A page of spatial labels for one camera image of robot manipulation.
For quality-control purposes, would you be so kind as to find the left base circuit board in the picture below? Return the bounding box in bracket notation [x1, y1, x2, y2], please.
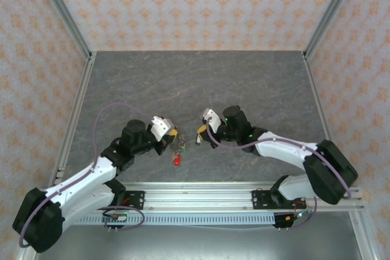
[103, 213, 128, 223]

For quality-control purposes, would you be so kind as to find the base circuit board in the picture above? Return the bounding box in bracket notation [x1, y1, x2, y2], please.
[103, 213, 128, 223]
[285, 209, 311, 222]

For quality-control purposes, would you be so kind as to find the right base circuit board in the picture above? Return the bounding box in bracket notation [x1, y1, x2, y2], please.
[285, 209, 311, 222]

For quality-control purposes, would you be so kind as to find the grey metal base sheet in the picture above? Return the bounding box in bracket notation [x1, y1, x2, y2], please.
[18, 225, 375, 260]

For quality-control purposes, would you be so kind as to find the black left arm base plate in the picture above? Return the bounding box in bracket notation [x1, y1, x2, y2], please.
[112, 191, 146, 211]

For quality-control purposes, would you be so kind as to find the aluminium front mounting rail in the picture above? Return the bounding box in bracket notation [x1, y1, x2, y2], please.
[33, 180, 366, 213]

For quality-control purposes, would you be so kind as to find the aluminium left side rail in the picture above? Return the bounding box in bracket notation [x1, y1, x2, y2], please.
[48, 52, 97, 188]

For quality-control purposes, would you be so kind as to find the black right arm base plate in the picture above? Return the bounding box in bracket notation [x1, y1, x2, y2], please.
[251, 189, 306, 211]

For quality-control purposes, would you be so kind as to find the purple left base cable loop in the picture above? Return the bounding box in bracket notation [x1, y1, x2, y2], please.
[102, 205, 146, 233]

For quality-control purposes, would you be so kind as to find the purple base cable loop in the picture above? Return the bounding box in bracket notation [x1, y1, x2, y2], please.
[274, 195, 319, 231]
[102, 205, 146, 233]

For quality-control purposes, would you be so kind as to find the grey slotted cable duct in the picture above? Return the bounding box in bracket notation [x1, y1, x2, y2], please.
[69, 213, 277, 227]

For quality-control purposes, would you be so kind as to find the aluminium right side rail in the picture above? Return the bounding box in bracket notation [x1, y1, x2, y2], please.
[302, 52, 348, 188]

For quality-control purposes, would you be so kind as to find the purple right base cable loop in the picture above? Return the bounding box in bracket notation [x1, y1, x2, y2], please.
[274, 195, 319, 231]

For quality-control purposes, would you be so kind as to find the aluminium left corner post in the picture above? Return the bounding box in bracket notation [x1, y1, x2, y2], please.
[32, 0, 94, 60]

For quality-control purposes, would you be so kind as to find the aluminium corner post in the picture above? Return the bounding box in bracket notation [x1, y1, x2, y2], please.
[32, 0, 94, 60]
[303, 0, 363, 59]

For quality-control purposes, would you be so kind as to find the aluminium right corner post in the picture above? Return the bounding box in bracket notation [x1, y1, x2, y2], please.
[303, 0, 363, 59]

